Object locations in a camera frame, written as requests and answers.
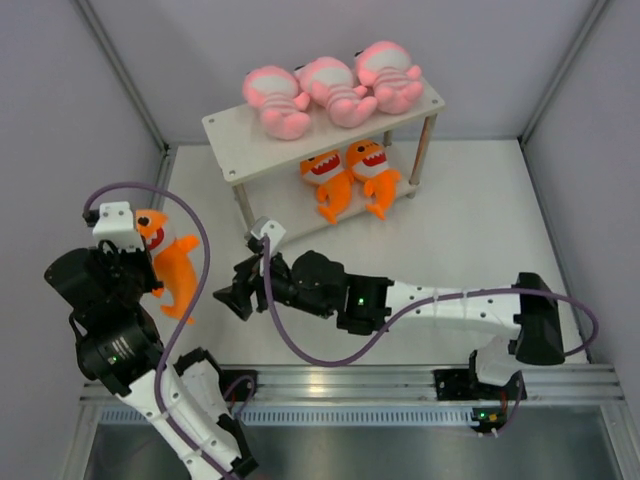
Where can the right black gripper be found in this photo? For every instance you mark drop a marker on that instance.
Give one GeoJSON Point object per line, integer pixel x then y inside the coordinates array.
{"type": "Point", "coordinates": [239, 294]}

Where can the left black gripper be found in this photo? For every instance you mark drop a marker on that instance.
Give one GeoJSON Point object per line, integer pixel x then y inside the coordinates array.
{"type": "Point", "coordinates": [110, 253]}

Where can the orange shark plush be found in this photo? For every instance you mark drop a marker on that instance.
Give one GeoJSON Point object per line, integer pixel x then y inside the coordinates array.
{"type": "Point", "coordinates": [367, 161]}
{"type": "Point", "coordinates": [170, 260]}
{"type": "Point", "coordinates": [333, 183]}

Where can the orange shark plush front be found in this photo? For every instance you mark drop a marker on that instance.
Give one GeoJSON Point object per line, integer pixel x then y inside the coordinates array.
{"type": "Point", "coordinates": [367, 161]}

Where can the pink plush toy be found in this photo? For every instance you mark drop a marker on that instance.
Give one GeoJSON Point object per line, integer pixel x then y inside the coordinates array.
{"type": "Point", "coordinates": [331, 84]}
{"type": "Point", "coordinates": [279, 101]}
{"type": "Point", "coordinates": [387, 69]}

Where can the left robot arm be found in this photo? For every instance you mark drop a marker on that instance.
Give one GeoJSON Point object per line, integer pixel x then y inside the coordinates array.
{"type": "Point", "coordinates": [118, 344]}

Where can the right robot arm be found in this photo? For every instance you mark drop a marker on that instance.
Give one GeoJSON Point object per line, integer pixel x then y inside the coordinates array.
{"type": "Point", "coordinates": [521, 319]}

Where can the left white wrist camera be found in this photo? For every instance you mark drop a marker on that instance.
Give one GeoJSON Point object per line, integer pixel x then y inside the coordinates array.
{"type": "Point", "coordinates": [115, 222]}

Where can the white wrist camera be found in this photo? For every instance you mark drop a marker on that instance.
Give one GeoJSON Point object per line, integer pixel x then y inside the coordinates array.
{"type": "Point", "coordinates": [265, 227]}
{"type": "Point", "coordinates": [115, 222]}

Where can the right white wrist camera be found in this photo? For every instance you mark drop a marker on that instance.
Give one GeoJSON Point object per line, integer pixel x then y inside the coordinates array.
{"type": "Point", "coordinates": [265, 227]}

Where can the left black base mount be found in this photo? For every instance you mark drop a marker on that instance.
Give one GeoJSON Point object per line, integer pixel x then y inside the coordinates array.
{"type": "Point", "coordinates": [237, 384]}

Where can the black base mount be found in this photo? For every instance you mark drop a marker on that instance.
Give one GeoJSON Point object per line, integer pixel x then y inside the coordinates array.
{"type": "Point", "coordinates": [461, 384]}
{"type": "Point", "coordinates": [237, 384]}

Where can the grey slotted cable duct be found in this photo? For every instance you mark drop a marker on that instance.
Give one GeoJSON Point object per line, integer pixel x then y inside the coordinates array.
{"type": "Point", "coordinates": [357, 416]}

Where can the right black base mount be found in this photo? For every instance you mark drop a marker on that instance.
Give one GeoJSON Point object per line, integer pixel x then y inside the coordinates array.
{"type": "Point", "coordinates": [461, 384]}

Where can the aluminium front rail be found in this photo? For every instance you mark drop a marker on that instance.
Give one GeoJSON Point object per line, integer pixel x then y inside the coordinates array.
{"type": "Point", "coordinates": [569, 384]}

